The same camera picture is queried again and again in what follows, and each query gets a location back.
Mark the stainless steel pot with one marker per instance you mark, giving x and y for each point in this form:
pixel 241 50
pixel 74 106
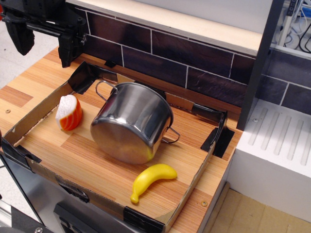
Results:
pixel 132 123

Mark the white dish drainer sink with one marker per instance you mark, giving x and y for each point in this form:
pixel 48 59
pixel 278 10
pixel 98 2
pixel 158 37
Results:
pixel 279 135

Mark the cardboard fence with black tape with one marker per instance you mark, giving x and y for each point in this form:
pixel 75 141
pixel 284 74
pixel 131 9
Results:
pixel 72 185

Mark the dark grey vertical post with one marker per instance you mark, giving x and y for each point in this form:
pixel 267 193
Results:
pixel 265 44

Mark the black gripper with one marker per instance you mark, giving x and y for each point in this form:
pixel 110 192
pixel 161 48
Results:
pixel 52 17

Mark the light wooden shelf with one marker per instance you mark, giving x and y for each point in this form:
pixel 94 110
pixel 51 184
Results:
pixel 203 30

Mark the yellow toy banana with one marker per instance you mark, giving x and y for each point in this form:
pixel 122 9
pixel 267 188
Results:
pixel 148 177

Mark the orange white toy sushi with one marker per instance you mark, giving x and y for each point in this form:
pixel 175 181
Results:
pixel 69 113

